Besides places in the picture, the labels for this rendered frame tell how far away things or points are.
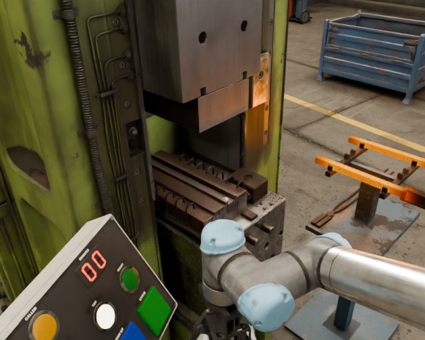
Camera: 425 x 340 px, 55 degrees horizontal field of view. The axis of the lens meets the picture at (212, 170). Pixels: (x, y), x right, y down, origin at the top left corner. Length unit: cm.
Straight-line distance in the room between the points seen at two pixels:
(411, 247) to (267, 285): 223
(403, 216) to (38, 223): 140
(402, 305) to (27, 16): 80
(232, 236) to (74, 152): 48
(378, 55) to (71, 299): 449
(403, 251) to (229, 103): 188
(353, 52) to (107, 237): 446
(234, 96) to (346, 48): 407
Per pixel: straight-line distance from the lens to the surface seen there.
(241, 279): 66
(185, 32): 95
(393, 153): 174
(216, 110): 108
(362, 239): 169
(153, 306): 95
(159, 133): 164
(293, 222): 281
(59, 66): 95
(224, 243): 68
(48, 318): 79
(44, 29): 92
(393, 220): 183
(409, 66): 483
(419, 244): 286
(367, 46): 502
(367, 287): 61
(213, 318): 85
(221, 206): 126
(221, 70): 106
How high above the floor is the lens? 174
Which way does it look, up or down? 31 degrees down
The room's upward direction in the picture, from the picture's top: 2 degrees counter-clockwise
